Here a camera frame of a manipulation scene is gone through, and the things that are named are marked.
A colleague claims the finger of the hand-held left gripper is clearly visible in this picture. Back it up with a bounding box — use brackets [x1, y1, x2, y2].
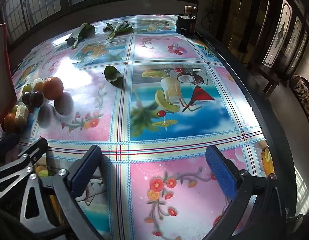
[0, 137, 48, 203]
[0, 133, 20, 160]

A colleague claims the small green leaf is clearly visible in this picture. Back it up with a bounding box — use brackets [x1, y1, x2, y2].
[104, 65, 124, 88]

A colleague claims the patterned sofa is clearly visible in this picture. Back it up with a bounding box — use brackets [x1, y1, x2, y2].
[290, 74, 309, 133]

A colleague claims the large orange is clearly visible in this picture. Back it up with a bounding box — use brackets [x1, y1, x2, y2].
[43, 77, 64, 101]

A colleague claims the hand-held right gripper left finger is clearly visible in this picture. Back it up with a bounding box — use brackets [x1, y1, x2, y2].
[9, 145, 105, 240]

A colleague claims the red rimmed white tray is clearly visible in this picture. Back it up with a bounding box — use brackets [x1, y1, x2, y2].
[0, 23, 18, 132]

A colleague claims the glossy printed tablecloth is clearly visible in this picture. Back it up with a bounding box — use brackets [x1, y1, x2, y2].
[0, 14, 277, 240]

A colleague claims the hanging black cable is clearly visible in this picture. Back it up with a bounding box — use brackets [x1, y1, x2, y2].
[202, 0, 217, 28]

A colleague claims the large green leaf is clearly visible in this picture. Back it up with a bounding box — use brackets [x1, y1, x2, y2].
[65, 23, 96, 50]

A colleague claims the long peeled banana piece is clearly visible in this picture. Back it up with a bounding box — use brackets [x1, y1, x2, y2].
[14, 105, 29, 127]

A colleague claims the leafy green sprig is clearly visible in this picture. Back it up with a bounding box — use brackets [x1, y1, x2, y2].
[103, 21, 133, 40]

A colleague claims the black box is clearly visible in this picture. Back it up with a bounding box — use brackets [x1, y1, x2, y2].
[176, 13, 196, 36]

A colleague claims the dark wooden bench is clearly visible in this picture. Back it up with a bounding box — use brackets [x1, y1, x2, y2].
[247, 60, 280, 98]

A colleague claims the stained glass door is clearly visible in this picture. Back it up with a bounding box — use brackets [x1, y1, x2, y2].
[262, 0, 309, 75]

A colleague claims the barred glass window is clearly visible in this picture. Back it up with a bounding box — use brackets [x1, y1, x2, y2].
[2, 0, 185, 45]

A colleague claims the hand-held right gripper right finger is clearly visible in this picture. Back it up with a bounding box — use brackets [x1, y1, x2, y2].
[202, 145, 292, 240]

